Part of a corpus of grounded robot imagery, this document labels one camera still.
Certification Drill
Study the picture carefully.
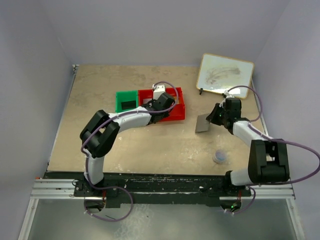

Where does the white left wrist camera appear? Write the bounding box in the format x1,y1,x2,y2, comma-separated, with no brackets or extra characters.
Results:
152,84,166,100

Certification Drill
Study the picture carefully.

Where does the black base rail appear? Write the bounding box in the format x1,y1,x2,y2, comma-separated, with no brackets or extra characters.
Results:
74,173,251,208

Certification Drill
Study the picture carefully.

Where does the small clear cup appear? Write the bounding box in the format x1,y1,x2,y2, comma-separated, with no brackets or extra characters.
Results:
212,149,227,164

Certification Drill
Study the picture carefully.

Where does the yellow framed whiteboard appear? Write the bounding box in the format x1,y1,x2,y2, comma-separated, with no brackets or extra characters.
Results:
196,53,255,99

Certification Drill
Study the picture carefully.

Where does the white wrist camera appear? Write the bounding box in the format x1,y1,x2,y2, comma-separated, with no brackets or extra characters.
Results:
152,84,166,100
222,90,233,99

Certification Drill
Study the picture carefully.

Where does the black card in bin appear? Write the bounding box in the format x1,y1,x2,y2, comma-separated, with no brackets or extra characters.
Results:
121,100,137,111

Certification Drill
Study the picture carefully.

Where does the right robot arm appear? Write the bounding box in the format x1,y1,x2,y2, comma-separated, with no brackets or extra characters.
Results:
206,97,290,196

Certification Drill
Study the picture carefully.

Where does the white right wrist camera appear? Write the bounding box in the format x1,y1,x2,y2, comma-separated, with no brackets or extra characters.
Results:
222,90,233,99

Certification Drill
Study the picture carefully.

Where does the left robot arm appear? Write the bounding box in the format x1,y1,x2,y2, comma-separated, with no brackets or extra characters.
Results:
80,92,177,196

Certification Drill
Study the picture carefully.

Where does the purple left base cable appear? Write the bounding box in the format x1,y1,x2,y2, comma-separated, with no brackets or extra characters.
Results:
83,186,134,222

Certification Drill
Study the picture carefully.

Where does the grey leather card holder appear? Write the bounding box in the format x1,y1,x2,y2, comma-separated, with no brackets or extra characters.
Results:
195,113,210,134

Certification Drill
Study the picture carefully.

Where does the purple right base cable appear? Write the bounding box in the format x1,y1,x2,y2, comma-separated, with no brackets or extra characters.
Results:
223,187,256,216

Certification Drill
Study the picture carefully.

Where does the red bin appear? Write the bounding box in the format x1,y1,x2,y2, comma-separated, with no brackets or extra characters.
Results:
137,89,154,106
161,87,186,122

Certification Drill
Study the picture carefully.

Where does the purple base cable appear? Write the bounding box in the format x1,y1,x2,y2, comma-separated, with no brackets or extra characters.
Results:
83,186,134,222
223,187,256,216

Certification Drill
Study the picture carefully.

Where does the green bin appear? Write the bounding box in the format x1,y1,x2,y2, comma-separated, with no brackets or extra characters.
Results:
115,90,139,113

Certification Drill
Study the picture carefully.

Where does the black whiteboard stand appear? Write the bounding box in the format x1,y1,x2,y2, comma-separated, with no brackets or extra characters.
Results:
199,88,226,98

